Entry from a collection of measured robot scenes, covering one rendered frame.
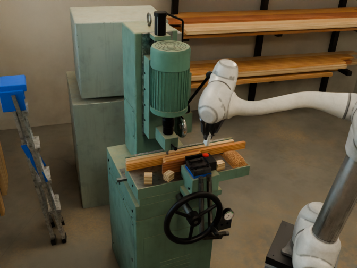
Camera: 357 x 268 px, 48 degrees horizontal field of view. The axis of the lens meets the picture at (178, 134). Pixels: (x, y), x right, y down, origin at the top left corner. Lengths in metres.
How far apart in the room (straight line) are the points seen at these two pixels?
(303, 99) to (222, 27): 2.42
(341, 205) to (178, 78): 0.82
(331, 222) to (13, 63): 3.30
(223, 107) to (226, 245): 1.61
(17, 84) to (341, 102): 1.64
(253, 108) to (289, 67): 2.99
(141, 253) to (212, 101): 0.99
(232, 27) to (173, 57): 2.26
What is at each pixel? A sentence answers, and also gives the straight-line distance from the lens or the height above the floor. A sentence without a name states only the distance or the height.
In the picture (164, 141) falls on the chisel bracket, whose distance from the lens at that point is 1.89.
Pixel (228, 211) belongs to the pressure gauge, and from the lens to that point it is 2.08.
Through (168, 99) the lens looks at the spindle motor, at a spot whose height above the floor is 1.29.
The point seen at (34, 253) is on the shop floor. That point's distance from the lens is 2.91.
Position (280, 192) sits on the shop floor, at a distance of 3.47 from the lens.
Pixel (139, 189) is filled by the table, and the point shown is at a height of 0.90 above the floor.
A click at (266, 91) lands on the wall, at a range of 4.96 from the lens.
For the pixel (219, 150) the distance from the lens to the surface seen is 2.12.
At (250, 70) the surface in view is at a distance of 4.21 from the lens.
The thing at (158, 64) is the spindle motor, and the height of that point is 1.45.
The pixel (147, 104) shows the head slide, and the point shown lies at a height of 1.19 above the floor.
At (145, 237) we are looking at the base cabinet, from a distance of 2.05.
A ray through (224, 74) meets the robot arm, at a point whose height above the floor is 1.48.
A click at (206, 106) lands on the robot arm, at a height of 1.42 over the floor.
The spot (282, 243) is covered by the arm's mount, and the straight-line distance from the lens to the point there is 2.05.
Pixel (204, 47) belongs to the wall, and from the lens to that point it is 4.40.
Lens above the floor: 2.01
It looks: 29 degrees down
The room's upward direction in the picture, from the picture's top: 3 degrees clockwise
